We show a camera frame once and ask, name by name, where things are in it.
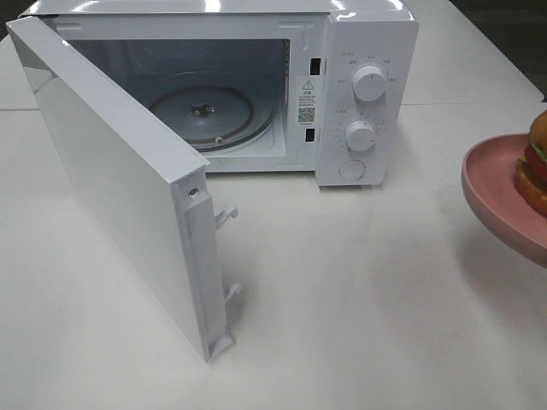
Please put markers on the white microwave oven body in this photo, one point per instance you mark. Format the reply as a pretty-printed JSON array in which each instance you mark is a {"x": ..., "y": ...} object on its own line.
[{"x": 300, "y": 54}]

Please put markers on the glass microwave turntable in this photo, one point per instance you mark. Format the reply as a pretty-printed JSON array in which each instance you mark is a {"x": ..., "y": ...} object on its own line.
[{"x": 210, "y": 117}]

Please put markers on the round white door button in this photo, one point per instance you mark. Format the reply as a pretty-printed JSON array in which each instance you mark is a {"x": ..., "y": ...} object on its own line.
[{"x": 352, "y": 170}]

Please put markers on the pink round plate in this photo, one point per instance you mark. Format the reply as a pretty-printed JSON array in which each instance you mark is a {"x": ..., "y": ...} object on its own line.
[{"x": 488, "y": 184}]

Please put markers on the upper white power knob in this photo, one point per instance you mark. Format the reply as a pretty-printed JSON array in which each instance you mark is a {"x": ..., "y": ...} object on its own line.
[{"x": 369, "y": 82}]

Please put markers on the white microwave door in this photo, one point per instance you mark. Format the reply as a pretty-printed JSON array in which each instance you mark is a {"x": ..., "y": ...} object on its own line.
[{"x": 142, "y": 182}]

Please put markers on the white timer knob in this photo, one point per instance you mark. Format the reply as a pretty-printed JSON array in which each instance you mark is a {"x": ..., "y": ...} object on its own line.
[{"x": 360, "y": 136}]

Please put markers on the burger with lettuce and tomato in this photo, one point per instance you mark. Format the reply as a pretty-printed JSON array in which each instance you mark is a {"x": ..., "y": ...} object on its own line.
[{"x": 530, "y": 171}]

